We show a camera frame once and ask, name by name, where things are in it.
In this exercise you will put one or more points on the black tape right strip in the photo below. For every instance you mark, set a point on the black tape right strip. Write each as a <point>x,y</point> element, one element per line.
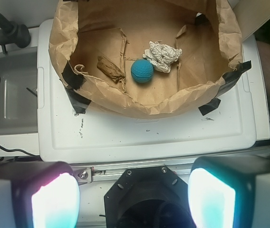
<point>231,78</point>

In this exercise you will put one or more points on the black tape left strip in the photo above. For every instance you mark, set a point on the black tape left strip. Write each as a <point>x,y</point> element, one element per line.
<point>74,82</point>

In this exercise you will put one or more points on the crumpled white paper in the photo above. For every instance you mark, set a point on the crumpled white paper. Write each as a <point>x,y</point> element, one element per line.
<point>162,56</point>

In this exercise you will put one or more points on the aluminium rail frame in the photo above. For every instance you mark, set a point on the aluminium rail frame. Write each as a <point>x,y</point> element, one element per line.
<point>90,172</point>

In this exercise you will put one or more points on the brown wood chip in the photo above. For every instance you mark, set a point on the brown wood chip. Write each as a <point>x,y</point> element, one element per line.
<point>110,69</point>

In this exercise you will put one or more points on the blue dimpled ball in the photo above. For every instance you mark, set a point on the blue dimpled ball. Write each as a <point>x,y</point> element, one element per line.
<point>142,71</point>

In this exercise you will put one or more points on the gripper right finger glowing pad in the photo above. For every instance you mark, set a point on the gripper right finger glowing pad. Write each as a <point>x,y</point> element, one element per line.
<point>230,191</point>

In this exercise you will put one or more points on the black octagonal mount plate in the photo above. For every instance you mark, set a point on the black octagonal mount plate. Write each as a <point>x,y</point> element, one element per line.
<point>148,199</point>

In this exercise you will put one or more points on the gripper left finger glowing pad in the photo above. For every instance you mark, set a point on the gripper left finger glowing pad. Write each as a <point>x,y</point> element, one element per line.
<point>37,194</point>

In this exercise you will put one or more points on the black tape small strip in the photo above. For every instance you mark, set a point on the black tape small strip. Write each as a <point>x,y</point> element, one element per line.
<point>210,106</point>

